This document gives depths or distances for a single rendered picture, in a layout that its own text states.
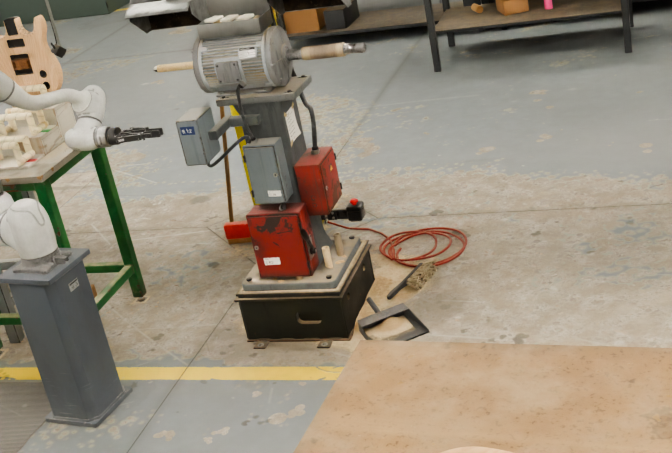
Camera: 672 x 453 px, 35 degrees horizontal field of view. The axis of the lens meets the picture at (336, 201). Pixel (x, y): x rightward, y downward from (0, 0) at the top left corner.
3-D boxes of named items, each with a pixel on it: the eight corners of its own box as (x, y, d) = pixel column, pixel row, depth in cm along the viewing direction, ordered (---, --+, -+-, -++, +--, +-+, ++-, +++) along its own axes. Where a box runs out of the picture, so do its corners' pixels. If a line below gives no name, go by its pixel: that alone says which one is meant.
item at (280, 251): (320, 264, 478) (304, 189, 464) (312, 277, 468) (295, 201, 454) (268, 266, 487) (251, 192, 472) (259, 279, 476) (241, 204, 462)
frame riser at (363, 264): (381, 280, 521) (372, 234, 512) (348, 348, 468) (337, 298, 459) (284, 282, 538) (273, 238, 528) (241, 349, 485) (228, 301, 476)
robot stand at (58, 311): (96, 428, 447) (48, 281, 420) (45, 422, 459) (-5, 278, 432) (133, 390, 470) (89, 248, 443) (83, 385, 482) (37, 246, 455)
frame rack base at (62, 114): (79, 130, 519) (69, 97, 513) (64, 142, 506) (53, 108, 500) (31, 134, 528) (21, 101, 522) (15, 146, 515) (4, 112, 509)
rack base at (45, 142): (64, 142, 507) (58, 124, 503) (46, 155, 493) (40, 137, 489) (15, 146, 516) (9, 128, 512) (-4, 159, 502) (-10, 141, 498)
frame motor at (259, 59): (302, 75, 466) (291, 17, 457) (283, 96, 443) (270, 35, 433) (217, 83, 480) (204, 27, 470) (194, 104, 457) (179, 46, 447)
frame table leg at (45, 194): (103, 350, 509) (49, 176, 474) (98, 356, 504) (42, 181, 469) (93, 350, 510) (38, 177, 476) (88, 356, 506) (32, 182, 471)
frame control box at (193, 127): (259, 155, 459) (246, 98, 449) (241, 175, 441) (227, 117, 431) (207, 159, 467) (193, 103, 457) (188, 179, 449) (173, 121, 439)
